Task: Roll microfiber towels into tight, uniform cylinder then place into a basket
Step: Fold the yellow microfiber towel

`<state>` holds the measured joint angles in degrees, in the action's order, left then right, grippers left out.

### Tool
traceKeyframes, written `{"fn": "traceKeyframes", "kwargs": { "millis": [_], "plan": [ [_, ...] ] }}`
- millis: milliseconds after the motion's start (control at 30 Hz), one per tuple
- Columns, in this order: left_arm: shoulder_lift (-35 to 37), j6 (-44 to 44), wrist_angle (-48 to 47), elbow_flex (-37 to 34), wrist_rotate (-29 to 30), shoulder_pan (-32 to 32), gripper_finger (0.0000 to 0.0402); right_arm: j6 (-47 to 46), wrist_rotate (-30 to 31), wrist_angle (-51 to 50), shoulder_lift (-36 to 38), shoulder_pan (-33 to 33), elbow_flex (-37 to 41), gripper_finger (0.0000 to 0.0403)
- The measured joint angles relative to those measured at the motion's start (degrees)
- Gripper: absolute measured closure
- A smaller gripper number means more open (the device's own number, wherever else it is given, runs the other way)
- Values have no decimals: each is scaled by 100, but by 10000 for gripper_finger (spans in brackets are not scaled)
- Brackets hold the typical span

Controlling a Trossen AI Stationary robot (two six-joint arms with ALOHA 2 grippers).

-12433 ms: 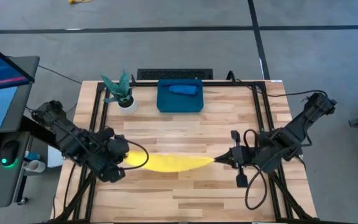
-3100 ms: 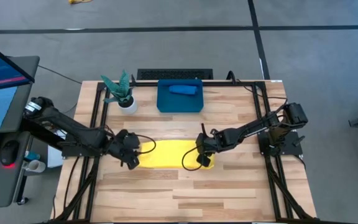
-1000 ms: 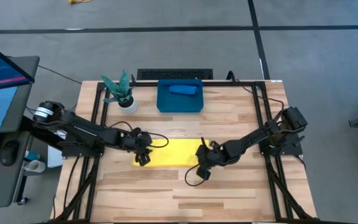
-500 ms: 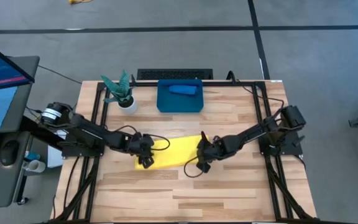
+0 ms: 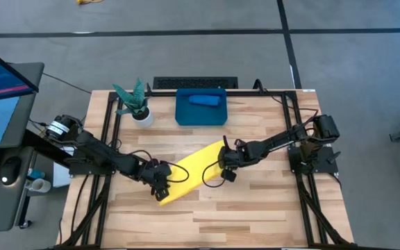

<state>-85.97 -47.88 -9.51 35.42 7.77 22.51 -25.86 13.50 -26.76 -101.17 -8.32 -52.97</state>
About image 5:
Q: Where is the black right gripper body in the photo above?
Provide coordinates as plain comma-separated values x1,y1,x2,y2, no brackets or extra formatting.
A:
219,142,256,171

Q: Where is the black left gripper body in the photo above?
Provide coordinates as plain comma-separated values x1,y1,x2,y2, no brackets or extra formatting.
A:
149,161,172,191

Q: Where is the yellow microfiber towel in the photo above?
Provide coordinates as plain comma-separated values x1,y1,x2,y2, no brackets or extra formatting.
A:
158,140,226,207

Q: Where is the blue microfiber towel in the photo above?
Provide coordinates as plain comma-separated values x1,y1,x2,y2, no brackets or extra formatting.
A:
187,94,222,107

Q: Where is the blue plastic basket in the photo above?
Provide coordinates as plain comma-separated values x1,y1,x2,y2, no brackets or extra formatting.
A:
174,87,229,126

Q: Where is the black keyboard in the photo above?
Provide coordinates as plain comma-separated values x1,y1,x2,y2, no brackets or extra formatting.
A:
152,76,239,90

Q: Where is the green plant in white pot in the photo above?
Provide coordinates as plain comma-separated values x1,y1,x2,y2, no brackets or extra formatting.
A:
112,78,155,128

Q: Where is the white box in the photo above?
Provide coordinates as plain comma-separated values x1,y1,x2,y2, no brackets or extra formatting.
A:
52,145,74,188

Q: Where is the white mug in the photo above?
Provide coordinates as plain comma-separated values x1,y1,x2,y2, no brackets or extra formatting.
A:
26,178,52,194

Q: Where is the teal bottle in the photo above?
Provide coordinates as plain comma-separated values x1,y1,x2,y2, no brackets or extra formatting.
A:
27,168,47,180

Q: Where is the black mouse with blue light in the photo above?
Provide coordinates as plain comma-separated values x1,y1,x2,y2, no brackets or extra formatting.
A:
0,156,23,188

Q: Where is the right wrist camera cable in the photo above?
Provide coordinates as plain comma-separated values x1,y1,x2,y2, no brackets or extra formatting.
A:
201,159,226,189

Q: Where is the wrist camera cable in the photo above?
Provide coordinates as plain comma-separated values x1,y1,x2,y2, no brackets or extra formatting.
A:
128,149,190,184
201,159,226,189

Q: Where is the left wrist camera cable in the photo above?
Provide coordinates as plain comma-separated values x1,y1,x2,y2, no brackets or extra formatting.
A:
128,149,190,184

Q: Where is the black aluminium table frame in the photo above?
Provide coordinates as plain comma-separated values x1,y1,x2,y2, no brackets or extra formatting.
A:
52,89,360,250

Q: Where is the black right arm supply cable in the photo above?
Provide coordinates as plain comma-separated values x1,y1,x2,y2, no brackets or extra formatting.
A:
253,78,321,121

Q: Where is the black floor cable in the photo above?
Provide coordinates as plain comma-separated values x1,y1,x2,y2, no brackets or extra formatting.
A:
42,72,93,94

